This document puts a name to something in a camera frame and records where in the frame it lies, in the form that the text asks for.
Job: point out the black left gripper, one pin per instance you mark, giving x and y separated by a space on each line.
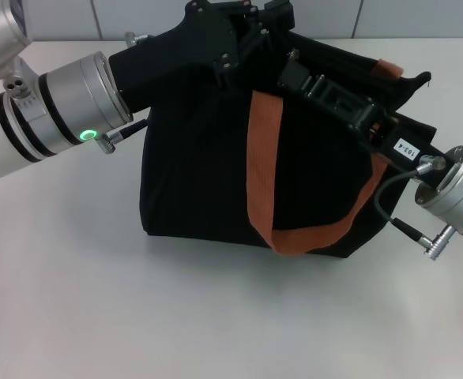
176 59

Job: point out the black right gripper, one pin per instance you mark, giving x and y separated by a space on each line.
397 144

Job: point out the silver zipper pull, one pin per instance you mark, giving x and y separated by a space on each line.
292 55

